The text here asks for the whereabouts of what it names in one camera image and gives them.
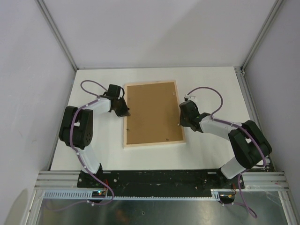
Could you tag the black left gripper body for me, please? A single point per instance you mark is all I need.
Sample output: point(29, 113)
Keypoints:
point(116, 110)

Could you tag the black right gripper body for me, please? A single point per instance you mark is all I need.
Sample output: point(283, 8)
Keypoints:
point(184, 120)

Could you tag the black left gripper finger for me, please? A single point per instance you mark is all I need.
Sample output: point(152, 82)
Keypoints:
point(122, 108)
point(124, 114)

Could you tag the brown cardboard backing board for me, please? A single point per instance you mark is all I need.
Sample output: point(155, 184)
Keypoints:
point(154, 114)

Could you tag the white wooden picture frame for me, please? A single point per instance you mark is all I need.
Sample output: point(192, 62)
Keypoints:
point(125, 112)

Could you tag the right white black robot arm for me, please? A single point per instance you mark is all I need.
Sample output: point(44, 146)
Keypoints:
point(248, 143)

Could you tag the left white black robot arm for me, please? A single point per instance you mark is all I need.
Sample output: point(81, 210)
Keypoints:
point(76, 129)

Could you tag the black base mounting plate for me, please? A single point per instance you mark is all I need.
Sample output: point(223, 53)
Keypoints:
point(160, 183)

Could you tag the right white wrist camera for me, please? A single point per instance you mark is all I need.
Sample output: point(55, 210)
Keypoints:
point(190, 97)

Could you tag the aluminium front rail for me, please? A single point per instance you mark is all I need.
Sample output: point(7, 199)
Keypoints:
point(254, 181)

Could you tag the left aluminium corner post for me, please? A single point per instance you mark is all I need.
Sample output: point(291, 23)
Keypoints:
point(57, 34)

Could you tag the aluminium corner post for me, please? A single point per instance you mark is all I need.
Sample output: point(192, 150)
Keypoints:
point(57, 34)
point(270, 19)

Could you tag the right aluminium corner post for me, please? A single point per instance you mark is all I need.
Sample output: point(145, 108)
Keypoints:
point(270, 19)

